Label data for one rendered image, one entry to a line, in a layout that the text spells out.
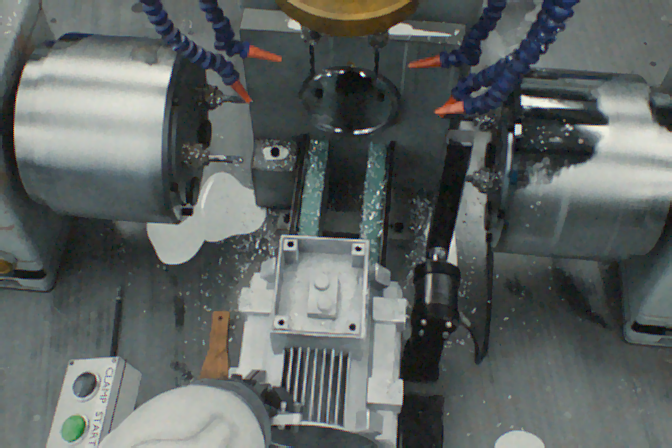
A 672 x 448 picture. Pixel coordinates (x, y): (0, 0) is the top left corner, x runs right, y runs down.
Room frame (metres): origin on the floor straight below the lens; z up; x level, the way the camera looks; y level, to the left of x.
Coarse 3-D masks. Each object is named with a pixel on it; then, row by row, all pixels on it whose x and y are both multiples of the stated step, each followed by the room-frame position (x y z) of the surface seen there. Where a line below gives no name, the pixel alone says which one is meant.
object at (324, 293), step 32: (288, 256) 0.48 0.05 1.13; (320, 256) 0.49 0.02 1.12; (352, 256) 0.47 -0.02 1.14; (288, 288) 0.45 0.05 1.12; (320, 288) 0.44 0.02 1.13; (352, 288) 0.45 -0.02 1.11; (288, 320) 0.39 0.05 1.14; (320, 320) 0.41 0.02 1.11; (352, 320) 0.41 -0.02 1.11; (288, 352) 0.38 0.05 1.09; (320, 352) 0.38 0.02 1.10; (352, 352) 0.37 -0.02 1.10
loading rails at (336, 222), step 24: (312, 144) 0.79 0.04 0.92; (384, 168) 0.75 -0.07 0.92; (312, 192) 0.70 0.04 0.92; (384, 192) 0.70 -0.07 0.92; (288, 216) 0.67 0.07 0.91; (312, 216) 0.66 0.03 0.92; (336, 216) 0.71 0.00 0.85; (360, 216) 0.71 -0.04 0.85; (384, 216) 0.66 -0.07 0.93; (384, 240) 0.62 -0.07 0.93; (408, 240) 0.68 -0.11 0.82; (384, 264) 0.58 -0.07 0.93
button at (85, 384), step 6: (78, 378) 0.36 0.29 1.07; (84, 378) 0.36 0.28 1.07; (90, 378) 0.35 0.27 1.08; (96, 378) 0.36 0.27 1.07; (78, 384) 0.35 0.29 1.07; (84, 384) 0.35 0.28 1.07; (90, 384) 0.35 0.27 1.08; (96, 384) 0.35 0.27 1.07; (72, 390) 0.34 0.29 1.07; (78, 390) 0.34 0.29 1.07; (84, 390) 0.34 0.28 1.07; (90, 390) 0.34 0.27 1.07; (78, 396) 0.34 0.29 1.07; (84, 396) 0.33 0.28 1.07
